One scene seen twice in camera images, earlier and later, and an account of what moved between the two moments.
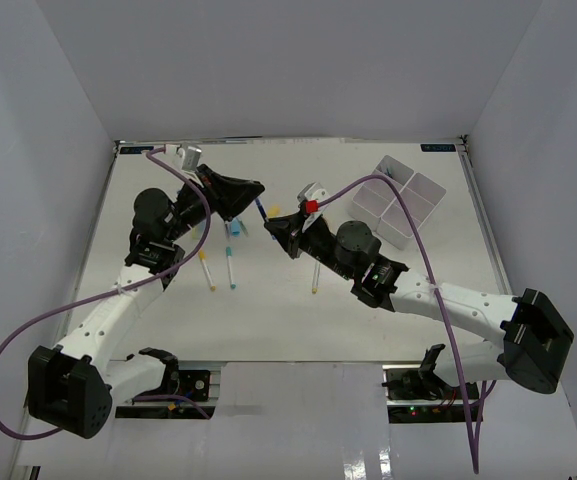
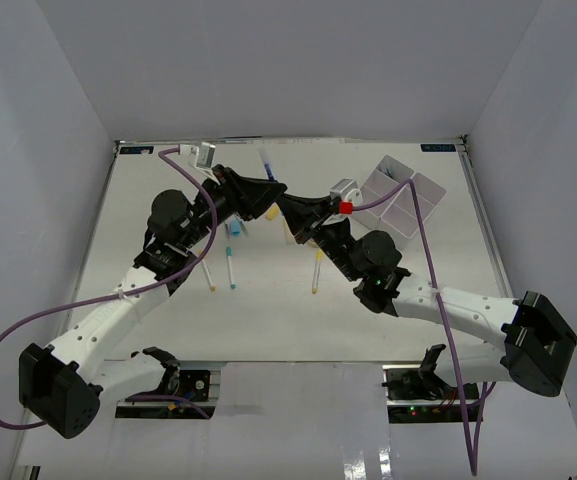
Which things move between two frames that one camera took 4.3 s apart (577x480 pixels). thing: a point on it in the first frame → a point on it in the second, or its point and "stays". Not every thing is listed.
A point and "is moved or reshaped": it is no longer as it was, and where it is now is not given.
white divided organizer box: x=379 y=205 stays
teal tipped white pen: x=229 y=253 stays
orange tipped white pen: x=202 y=257 stays
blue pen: x=261 y=209 is moved or reshaped
